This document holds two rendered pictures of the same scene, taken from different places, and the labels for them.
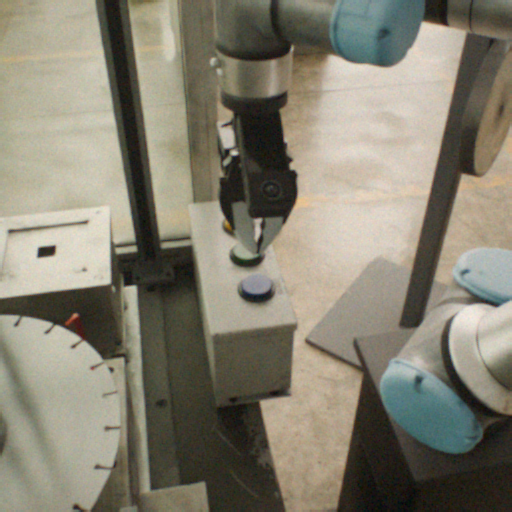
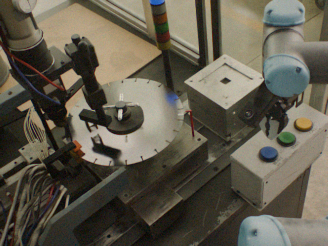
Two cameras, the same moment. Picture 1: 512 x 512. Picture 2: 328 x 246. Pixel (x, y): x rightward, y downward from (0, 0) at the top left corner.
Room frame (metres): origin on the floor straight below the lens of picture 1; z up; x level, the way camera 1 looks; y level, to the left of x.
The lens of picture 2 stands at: (0.08, -0.54, 1.80)
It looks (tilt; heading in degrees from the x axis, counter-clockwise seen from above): 46 degrees down; 68
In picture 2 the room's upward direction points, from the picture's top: 10 degrees counter-clockwise
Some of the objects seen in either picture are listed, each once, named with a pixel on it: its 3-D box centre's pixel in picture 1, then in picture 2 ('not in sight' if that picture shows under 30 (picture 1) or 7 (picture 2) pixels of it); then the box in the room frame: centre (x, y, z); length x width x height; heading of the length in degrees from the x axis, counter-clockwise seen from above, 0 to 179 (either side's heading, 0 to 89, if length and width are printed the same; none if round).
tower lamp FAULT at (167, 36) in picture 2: not in sight; (162, 33); (0.54, 0.48, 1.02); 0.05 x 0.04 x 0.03; 101
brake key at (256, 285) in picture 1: (256, 289); (268, 154); (0.57, 0.00, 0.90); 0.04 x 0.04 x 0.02
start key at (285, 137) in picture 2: (247, 255); (286, 139); (0.64, 0.01, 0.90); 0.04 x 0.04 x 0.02
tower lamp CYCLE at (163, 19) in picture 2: not in sight; (159, 15); (0.54, 0.48, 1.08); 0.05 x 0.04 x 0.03; 101
